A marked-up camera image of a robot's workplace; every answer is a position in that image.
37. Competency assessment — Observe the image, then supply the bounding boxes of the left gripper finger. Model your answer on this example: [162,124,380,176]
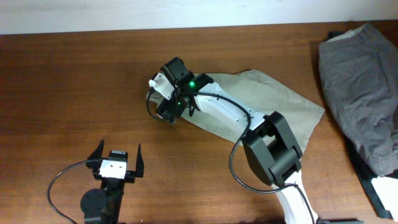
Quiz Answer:
[87,139,104,161]
[135,144,144,178]

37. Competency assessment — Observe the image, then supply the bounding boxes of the khaki green shorts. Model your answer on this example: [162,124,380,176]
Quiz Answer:
[146,69,326,153]

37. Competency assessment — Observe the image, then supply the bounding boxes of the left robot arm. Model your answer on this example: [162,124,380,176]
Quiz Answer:
[80,141,144,224]

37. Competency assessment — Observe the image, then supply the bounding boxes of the grey shorts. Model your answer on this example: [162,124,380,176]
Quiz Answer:
[318,23,398,177]

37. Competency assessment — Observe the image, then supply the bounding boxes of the dark garment under pile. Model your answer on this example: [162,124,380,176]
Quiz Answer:
[325,29,394,220]

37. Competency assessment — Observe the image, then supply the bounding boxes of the left black camera cable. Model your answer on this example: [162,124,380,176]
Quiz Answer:
[47,159,101,224]

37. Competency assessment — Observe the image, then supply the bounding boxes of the black camera cable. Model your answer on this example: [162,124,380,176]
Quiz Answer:
[47,159,101,224]
[146,88,316,224]

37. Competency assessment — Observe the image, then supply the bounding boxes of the right black camera cable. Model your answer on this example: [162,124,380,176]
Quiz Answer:
[146,88,316,224]

